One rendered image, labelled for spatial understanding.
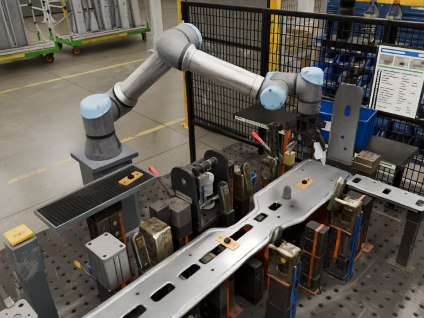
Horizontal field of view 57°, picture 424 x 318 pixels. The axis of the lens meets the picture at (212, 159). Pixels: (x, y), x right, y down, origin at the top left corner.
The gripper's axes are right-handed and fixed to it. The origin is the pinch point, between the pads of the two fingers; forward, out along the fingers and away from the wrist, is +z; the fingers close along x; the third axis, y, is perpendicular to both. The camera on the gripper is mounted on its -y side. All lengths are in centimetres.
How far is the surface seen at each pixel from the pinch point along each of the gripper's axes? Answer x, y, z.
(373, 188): 22.0, -14.2, 11.2
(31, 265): -30, 96, 4
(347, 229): 23.0, 8.2, 17.2
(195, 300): 9, 70, 11
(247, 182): -14.1, 18.5, 7.3
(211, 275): 6, 61, 11
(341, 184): 18.0, 7.2, 0.6
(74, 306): -42, 84, 41
